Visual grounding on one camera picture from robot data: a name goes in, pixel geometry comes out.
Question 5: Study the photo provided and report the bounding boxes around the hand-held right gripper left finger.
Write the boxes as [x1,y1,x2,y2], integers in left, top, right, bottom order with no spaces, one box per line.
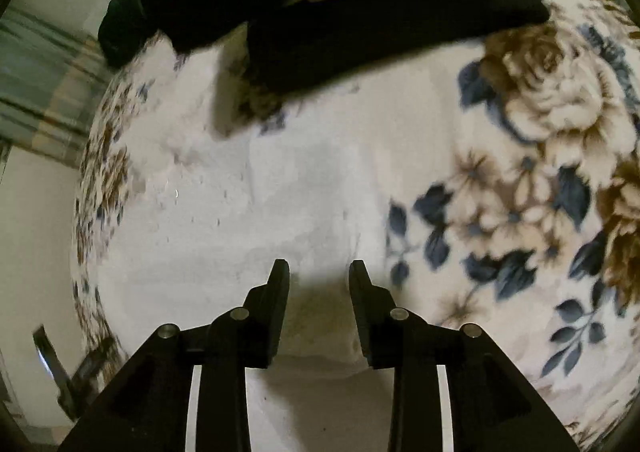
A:
[58,259,291,452]

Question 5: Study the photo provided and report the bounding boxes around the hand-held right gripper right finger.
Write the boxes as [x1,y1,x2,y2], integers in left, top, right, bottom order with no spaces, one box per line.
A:
[348,259,581,452]

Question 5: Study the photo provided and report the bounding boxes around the black garment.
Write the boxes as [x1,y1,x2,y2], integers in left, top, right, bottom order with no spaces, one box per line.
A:
[97,0,551,93]

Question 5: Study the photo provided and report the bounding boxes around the floral printed blanket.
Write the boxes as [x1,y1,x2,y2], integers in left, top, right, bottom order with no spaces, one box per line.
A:
[70,0,640,452]

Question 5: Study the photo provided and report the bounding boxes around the striped curtain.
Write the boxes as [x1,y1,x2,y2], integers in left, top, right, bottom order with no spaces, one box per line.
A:
[0,7,108,165]

